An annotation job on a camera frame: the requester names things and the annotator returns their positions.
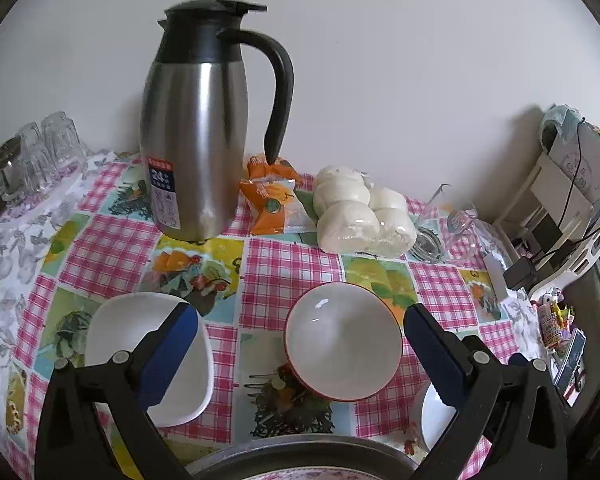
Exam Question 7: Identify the white printed card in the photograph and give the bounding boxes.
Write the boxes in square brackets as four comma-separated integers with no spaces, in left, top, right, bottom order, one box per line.
[550,122,600,207]

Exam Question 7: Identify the black power adapter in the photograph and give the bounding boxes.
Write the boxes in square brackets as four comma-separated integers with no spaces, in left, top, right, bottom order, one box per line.
[502,258,539,291]

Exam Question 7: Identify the pale blue bowl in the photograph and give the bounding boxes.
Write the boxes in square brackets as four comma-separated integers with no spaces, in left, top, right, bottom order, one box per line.
[412,382,459,454]

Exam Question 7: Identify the round floral rim plate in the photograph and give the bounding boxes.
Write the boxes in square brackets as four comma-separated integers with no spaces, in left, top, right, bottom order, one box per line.
[250,467,367,480]

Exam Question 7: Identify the stainless steel thermos jug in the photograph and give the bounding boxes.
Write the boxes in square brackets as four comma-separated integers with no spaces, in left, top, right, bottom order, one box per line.
[140,0,295,242]

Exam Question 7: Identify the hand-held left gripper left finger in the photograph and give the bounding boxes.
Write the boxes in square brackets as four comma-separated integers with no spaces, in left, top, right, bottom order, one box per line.
[34,301,201,480]

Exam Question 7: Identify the bag of steamed buns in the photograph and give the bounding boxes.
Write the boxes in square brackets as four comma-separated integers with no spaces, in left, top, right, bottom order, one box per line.
[312,163,419,256]

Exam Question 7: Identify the orange snack packet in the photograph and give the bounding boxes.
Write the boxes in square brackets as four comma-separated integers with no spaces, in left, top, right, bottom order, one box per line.
[239,155,304,235]

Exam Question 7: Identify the stainless steel plate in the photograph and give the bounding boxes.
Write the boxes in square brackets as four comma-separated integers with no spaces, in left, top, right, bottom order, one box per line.
[185,435,422,480]

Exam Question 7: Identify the small white bowl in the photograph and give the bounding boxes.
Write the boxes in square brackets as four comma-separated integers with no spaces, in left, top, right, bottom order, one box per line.
[83,292,215,428]

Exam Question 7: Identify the colourful candy packets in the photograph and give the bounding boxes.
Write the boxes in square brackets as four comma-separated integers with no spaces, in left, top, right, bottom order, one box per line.
[529,287,576,357]

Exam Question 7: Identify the smartphone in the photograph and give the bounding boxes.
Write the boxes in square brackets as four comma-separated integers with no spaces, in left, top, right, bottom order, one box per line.
[554,328,587,392]

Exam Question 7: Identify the green plastic bag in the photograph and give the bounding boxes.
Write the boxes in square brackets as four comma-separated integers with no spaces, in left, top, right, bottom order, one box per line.
[539,105,582,154]

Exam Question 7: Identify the glass pitcher with black handle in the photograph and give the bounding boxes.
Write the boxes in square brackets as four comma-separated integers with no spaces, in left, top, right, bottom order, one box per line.
[0,137,29,219]

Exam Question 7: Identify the pink checked fruit tablecloth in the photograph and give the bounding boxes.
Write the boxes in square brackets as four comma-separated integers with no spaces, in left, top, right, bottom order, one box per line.
[7,157,546,480]

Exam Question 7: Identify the strawberry print bowl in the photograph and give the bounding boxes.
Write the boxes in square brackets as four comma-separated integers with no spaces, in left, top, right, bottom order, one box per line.
[283,282,405,404]

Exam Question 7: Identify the white lattice rack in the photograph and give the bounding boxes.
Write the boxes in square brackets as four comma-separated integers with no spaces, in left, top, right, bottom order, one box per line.
[490,152,600,302]

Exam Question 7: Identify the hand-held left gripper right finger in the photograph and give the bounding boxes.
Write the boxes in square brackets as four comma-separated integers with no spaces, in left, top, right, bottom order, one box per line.
[404,302,568,480]

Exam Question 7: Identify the clear glass mug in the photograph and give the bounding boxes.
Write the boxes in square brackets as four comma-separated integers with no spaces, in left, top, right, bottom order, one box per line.
[412,183,481,265]

